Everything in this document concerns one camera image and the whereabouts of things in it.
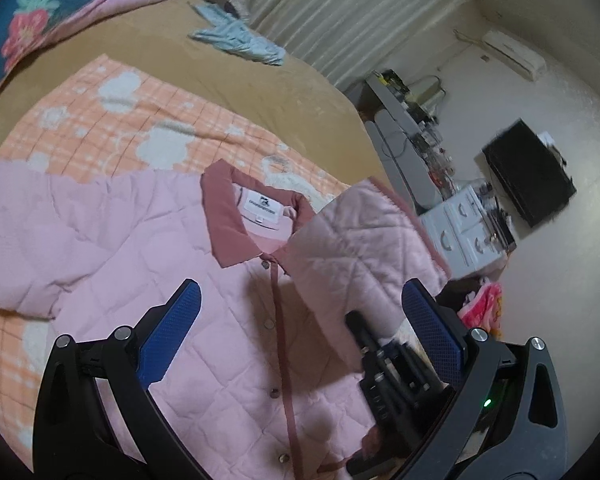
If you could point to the white air conditioner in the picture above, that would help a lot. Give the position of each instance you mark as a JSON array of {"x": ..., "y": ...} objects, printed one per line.
[{"x": 512, "y": 52}]

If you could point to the pink quilted jacket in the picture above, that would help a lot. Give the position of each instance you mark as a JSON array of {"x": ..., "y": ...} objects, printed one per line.
[{"x": 155, "y": 240}]

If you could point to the brown covered bed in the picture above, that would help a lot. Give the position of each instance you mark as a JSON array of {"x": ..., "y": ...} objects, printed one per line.
[{"x": 280, "y": 95}]

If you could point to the white drawer chest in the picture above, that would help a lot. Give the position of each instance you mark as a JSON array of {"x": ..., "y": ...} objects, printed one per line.
[{"x": 455, "y": 230}]

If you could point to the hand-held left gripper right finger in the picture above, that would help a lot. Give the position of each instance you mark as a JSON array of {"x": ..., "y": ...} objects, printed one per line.
[{"x": 430, "y": 332}]

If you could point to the clutter of small table things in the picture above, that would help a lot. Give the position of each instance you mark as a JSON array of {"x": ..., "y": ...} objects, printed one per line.
[{"x": 430, "y": 145}]

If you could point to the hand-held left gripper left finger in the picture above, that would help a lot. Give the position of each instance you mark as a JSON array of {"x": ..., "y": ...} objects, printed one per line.
[{"x": 172, "y": 330}]

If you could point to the black television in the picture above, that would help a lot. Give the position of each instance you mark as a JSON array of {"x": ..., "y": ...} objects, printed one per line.
[{"x": 530, "y": 170}]

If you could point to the dark blue floral quilt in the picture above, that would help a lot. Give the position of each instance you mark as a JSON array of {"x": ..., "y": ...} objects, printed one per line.
[{"x": 25, "y": 20}]

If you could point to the grey dressing table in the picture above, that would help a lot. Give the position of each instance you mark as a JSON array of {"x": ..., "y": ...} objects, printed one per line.
[{"x": 400, "y": 155}]

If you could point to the light blue garment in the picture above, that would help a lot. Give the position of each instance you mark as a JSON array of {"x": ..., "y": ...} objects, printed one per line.
[{"x": 230, "y": 35}]

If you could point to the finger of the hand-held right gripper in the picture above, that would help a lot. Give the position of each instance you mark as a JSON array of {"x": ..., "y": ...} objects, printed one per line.
[{"x": 360, "y": 332}]

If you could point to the curved frame mirror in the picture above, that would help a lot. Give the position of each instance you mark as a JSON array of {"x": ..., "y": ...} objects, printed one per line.
[{"x": 425, "y": 92}]

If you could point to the white pleated curtain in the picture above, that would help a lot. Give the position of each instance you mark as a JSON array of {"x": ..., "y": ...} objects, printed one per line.
[{"x": 340, "y": 10}]

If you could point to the orange checked fleece blanket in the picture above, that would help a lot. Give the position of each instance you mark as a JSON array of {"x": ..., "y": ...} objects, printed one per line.
[{"x": 105, "y": 125}]

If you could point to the pink patterned cloth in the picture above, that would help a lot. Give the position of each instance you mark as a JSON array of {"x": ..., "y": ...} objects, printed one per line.
[{"x": 482, "y": 305}]

